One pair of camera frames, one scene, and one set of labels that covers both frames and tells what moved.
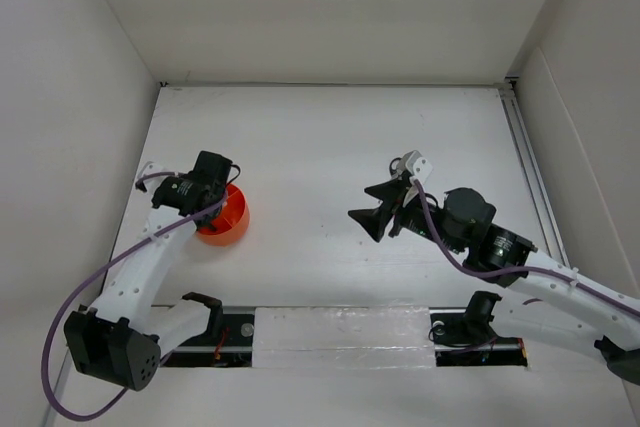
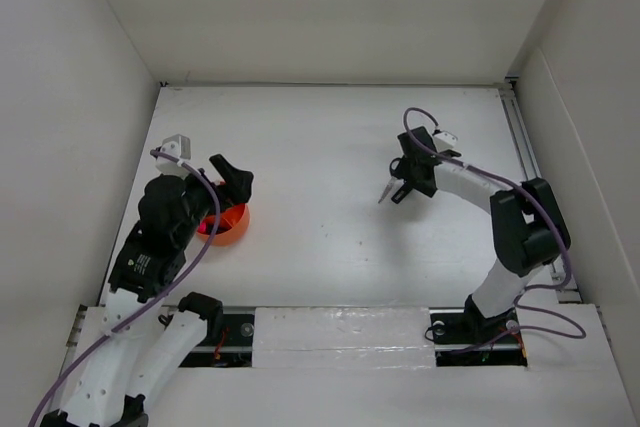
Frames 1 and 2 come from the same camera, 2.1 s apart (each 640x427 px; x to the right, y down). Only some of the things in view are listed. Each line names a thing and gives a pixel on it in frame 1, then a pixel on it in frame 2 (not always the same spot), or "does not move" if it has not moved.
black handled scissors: (394, 172) does not move
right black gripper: (374, 220) → (407, 176)
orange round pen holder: (232, 223) does not move
